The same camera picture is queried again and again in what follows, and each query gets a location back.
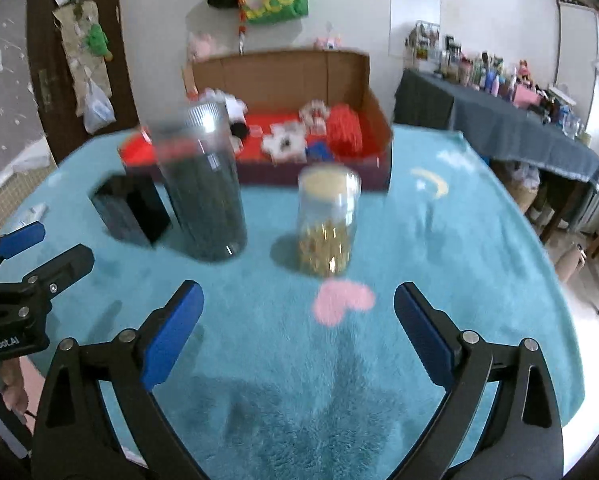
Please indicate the pink box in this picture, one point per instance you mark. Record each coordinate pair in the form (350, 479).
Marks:
(525, 95)

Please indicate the wall mirror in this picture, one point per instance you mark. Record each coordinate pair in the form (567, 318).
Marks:
(414, 10)

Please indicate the blue cloth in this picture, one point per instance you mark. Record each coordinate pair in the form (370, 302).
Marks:
(322, 150)

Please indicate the white plastic bag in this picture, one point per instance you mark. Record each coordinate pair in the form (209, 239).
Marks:
(97, 110)

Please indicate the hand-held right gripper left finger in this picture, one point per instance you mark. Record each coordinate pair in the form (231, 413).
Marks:
(172, 332)

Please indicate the pale pink plush toy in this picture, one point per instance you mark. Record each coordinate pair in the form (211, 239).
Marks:
(202, 45)

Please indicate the white fluffy scrunchie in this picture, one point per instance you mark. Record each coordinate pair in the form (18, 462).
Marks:
(284, 142)

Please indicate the white mesh bath sponge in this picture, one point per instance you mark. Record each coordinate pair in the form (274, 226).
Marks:
(224, 100)

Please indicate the table with grey cloth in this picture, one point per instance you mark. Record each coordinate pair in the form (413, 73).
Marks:
(504, 125)

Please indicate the metal mop pole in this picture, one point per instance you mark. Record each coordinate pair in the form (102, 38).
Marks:
(241, 35)

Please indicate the person's left hand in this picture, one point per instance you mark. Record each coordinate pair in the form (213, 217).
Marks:
(14, 390)

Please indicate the short clear plastic jar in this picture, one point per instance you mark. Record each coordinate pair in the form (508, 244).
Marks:
(327, 220)

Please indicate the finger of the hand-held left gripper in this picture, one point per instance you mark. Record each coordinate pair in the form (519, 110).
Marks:
(21, 239)
(69, 262)

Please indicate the cardboard box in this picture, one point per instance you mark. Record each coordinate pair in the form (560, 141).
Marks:
(279, 70)

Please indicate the green plush toy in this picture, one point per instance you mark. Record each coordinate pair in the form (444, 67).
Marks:
(98, 40)

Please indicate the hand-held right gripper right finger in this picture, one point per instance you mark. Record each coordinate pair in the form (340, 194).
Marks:
(424, 332)

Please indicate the clear glass pitcher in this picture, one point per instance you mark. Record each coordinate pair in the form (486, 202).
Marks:
(573, 125)

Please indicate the red chenille sponge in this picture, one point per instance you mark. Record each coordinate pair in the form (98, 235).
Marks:
(344, 130)

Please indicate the white wardrobe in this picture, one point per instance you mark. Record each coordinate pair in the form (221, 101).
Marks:
(577, 45)

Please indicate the group of cosmetic bottles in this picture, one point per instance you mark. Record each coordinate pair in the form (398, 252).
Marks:
(479, 70)

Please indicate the dark wooden door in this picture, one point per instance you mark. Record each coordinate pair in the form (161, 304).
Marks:
(39, 35)

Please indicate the beige hanging door organizer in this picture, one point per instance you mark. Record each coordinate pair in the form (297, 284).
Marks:
(76, 50)

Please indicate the black box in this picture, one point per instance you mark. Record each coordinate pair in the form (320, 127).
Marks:
(129, 210)

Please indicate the tall glass jar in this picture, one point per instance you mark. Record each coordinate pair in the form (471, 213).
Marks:
(204, 200)

